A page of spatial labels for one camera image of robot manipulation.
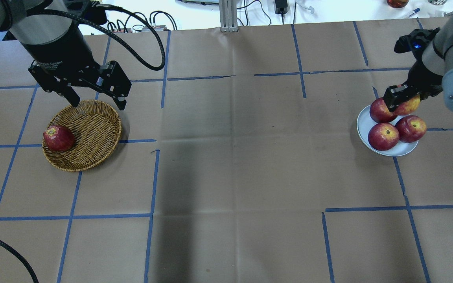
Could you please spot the black power adapter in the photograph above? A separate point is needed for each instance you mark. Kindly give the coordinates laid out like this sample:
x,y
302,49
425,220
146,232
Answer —
x,y
280,7

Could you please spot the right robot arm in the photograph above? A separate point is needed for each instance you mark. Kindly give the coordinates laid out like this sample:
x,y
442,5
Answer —
x,y
433,48

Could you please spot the aluminium frame post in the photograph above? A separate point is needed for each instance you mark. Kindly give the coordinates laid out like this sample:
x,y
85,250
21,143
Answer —
x,y
228,16

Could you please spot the grey round plate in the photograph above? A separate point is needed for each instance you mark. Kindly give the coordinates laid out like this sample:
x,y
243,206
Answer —
x,y
365,123

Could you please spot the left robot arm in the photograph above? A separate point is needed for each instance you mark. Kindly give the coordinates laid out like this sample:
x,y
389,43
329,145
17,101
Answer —
x,y
22,18

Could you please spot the blue white pen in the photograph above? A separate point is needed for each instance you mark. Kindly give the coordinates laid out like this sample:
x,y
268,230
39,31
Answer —
x,y
411,13

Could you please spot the red plate apple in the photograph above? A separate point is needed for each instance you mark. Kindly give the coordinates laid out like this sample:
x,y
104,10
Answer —
x,y
380,113
383,136
411,128

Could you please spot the dark drink bottle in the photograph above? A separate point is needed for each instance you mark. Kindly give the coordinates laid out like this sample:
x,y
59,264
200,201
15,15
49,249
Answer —
x,y
397,4

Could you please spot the yellowish red apple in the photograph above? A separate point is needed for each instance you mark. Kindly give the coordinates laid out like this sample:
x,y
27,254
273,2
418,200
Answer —
x,y
409,106

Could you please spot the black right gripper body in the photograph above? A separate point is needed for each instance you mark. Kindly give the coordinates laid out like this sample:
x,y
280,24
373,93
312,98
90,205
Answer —
x,y
423,79

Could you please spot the dark red basket apple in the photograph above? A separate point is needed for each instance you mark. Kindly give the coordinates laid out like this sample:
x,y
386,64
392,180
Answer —
x,y
58,138

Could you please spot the woven wicker basket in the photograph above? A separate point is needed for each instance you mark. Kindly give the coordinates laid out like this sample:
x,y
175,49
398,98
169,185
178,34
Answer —
x,y
97,129

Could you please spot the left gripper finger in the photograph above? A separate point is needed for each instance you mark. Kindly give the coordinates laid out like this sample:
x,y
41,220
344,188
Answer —
x,y
121,103
71,96

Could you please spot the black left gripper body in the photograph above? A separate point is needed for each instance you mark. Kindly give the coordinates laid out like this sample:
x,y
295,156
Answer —
x,y
58,54

